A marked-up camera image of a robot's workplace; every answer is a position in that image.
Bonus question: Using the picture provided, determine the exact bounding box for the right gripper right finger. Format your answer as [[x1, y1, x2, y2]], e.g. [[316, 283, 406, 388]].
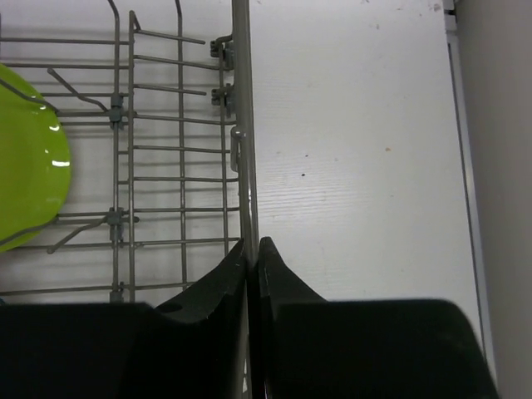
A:
[[258, 237, 499, 398]]

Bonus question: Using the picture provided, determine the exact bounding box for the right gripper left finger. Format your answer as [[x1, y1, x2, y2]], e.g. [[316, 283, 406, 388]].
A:
[[1, 242, 246, 398]]

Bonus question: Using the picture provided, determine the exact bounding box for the grey wire dish rack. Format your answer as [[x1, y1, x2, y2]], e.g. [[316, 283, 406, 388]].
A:
[[0, 0, 261, 399]]

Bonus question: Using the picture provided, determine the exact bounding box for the green plastic plate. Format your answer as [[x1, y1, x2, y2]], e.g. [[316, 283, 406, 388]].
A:
[[1, 65, 71, 252]]

